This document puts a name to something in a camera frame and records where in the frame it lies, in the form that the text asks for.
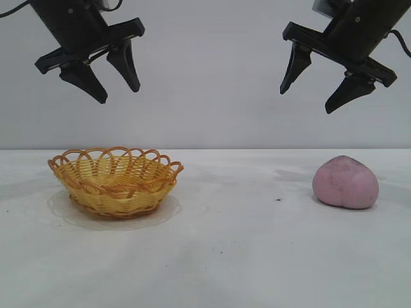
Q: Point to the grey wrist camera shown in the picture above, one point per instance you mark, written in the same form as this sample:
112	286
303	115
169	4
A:
324	7
107	4

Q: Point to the yellow woven wicker basket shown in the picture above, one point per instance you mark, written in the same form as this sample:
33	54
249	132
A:
115	192

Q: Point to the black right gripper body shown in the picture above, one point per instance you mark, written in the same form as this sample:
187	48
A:
359	32

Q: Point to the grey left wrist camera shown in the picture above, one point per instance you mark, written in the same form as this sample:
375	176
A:
107	4

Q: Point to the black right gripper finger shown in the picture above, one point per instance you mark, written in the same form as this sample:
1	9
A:
295	64
350	93

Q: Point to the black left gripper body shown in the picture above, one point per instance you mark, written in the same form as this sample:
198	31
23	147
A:
74	29

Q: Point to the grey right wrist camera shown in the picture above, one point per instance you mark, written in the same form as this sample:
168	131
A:
324	7

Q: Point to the pink peach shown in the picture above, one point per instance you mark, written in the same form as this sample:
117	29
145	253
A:
345	184

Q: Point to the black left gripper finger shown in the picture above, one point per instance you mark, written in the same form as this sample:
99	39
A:
126	64
86	83

